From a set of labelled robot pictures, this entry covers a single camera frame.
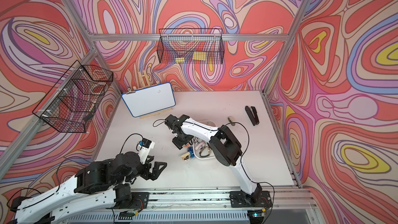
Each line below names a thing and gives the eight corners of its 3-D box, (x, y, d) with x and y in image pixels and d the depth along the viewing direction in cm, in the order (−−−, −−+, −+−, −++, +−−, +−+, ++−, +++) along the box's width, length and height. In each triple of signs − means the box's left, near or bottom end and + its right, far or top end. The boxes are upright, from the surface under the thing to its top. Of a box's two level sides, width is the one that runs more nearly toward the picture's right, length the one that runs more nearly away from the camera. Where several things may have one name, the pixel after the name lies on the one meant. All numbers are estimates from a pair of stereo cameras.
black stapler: (249, 125, 103) (250, 123, 101) (245, 108, 113) (245, 106, 111) (259, 125, 103) (260, 123, 101) (254, 108, 113) (255, 106, 111)
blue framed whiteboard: (134, 122, 103) (121, 100, 85) (134, 115, 107) (121, 92, 89) (177, 112, 109) (172, 88, 91) (175, 105, 113) (170, 82, 95)
